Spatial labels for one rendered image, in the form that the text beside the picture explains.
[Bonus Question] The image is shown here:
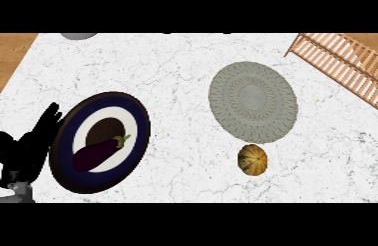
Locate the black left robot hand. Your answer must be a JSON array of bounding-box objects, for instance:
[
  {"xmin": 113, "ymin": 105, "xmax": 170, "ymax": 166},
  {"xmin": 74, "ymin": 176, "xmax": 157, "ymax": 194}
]
[{"xmin": 0, "ymin": 102, "xmax": 66, "ymax": 190}]

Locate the yellow striped lemon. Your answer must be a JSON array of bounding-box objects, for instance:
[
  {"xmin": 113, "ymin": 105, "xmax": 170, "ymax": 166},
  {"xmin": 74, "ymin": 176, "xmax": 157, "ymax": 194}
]
[{"xmin": 237, "ymin": 143, "xmax": 269, "ymax": 177}]

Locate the grey round woven placemat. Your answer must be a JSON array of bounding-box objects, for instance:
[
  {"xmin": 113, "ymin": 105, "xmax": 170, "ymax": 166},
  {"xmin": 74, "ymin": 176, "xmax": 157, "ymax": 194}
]
[{"xmin": 207, "ymin": 61, "xmax": 300, "ymax": 145}]

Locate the wooden slatted tiered shelf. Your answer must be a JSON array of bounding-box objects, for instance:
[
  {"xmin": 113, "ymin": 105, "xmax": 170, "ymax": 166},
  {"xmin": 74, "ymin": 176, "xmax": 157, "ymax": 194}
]
[{"xmin": 284, "ymin": 33, "xmax": 378, "ymax": 110}]

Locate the purple eggplant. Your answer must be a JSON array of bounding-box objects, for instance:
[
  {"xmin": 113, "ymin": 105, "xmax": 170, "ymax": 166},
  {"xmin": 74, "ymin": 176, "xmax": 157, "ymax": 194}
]
[{"xmin": 72, "ymin": 134, "xmax": 134, "ymax": 173}]

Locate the dark blue round plate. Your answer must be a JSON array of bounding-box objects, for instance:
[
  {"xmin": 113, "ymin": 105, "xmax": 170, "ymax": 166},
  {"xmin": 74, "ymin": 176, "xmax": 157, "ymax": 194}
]
[{"xmin": 48, "ymin": 91, "xmax": 153, "ymax": 195}]

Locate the grey round object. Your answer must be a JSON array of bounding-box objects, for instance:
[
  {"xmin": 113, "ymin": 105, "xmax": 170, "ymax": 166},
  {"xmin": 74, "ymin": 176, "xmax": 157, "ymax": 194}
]
[{"xmin": 60, "ymin": 33, "xmax": 101, "ymax": 41}]

